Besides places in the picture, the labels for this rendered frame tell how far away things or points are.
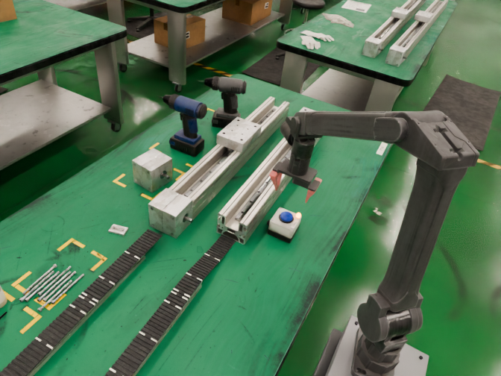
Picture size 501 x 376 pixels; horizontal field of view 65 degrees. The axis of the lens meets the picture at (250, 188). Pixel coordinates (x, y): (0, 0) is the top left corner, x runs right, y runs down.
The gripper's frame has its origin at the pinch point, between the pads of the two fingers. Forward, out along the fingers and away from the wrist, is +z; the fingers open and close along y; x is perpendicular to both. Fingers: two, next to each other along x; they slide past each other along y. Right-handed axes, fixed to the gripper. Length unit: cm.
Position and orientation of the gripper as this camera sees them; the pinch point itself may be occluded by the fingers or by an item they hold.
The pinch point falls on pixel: (291, 193)
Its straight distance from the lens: 118.9
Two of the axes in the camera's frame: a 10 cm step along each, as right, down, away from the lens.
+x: -4.5, 5.4, -7.1
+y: -8.9, -3.7, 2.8
